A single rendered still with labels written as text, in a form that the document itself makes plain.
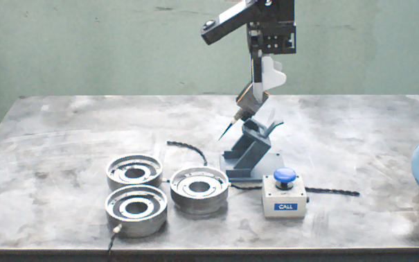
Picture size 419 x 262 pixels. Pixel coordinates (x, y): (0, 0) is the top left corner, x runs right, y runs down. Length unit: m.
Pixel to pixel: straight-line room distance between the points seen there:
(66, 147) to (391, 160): 0.68
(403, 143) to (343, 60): 1.45
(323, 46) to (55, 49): 1.20
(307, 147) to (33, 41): 1.74
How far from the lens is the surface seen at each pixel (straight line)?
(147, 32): 2.63
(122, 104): 1.44
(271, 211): 1.02
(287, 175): 1.01
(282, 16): 1.03
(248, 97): 1.08
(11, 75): 2.84
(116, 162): 1.13
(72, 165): 1.21
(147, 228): 0.98
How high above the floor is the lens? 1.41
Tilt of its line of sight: 28 degrees down
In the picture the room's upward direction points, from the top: straight up
